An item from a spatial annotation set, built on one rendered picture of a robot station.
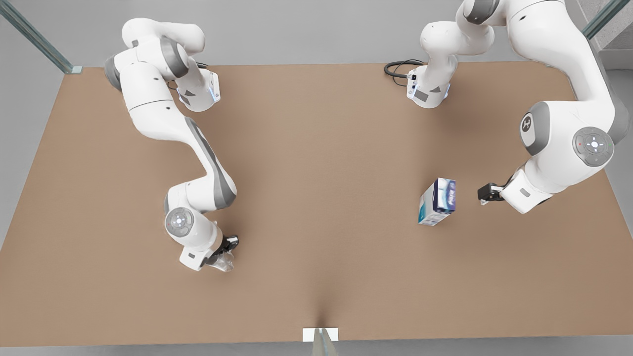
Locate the blue and white carton box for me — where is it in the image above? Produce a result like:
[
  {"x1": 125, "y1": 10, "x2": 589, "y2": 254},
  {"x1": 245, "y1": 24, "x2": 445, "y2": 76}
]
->
[{"x1": 418, "y1": 178, "x2": 457, "y2": 227}]

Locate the silver frame post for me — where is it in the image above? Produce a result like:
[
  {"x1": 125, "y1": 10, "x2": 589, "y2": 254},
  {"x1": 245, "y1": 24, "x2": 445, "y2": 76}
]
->
[
  {"x1": 303, "y1": 327, "x2": 340, "y2": 356},
  {"x1": 582, "y1": 0, "x2": 631, "y2": 40},
  {"x1": 0, "y1": 0, "x2": 83, "y2": 75}
]

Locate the black cable loop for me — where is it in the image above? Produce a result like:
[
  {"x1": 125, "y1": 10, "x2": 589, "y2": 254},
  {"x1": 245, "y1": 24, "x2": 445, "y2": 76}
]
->
[{"x1": 384, "y1": 59, "x2": 427, "y2": 87}]

